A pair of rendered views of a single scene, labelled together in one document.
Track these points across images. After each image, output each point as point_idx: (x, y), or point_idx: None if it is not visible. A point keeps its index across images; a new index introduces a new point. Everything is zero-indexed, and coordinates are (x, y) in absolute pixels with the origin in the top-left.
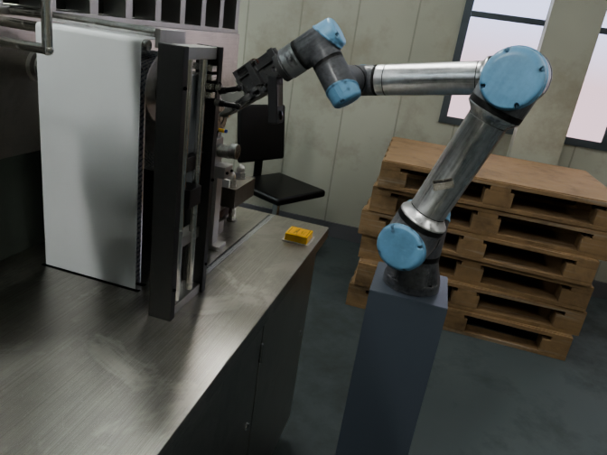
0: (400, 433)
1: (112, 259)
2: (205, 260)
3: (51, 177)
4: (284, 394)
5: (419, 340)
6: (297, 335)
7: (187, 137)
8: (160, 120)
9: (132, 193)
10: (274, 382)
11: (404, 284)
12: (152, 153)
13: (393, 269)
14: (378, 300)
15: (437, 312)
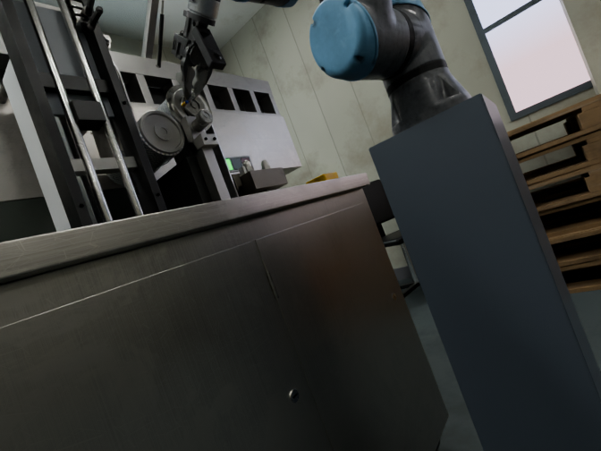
0: (553, 348)
1: None
2: (156, 190)
3: (45, 190)
4: (407, 377)
5: (474, 170)
6: (387, 298)
7: (46, 47)
8: (3, 35)
9: (69, 153)
10: (354, 346)
11: (409, 115)
12: None
13: (393, 116)
14: (385, 154)
15: (469, 109)
